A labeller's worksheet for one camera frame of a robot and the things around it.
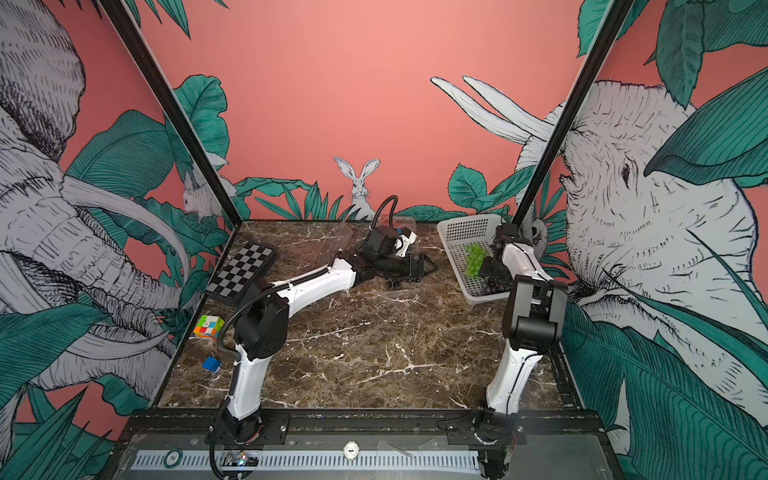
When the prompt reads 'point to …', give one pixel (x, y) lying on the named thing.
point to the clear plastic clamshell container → (379, 232)
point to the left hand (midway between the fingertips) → (433, 266)
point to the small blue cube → (211, 363)
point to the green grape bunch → (475, 257)
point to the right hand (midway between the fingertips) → (494, 271)
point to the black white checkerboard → (235, 275)
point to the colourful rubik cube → (209, 326)
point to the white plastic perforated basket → (456, 235)
